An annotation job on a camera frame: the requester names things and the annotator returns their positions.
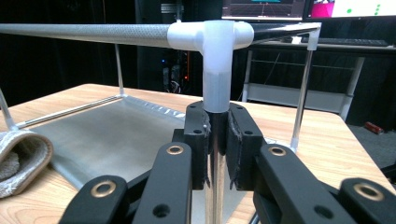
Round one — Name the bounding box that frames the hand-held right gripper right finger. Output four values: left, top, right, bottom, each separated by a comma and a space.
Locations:
224, 103, 266, 191

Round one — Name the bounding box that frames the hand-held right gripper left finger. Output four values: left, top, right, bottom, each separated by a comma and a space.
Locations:
172, 99, 213, 190

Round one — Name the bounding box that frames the grey fabric metal shelf rack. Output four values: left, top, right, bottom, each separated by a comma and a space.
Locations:
0, 19, 323, 224

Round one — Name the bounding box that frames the beige striped towel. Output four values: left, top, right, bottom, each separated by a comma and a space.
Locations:
0, 129, 55, 200

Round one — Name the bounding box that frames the desk with white legs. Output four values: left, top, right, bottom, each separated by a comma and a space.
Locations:
241, 40, 396, 120

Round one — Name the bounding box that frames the black computer tower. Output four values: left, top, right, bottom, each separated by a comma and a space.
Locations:
158, 0, 202, 94

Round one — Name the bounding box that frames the small red object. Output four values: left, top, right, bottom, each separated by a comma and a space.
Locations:
363, 120, 386, 135

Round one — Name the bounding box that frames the monitor with dark screen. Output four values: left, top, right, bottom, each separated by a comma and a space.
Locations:
221, 0, 307, 21

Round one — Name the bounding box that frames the black keyboard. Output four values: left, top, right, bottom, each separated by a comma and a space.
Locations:
300, 36, 390, 48

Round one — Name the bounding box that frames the monitor with white pink screen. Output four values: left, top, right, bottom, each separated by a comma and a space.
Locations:
306, 0, 396, 22

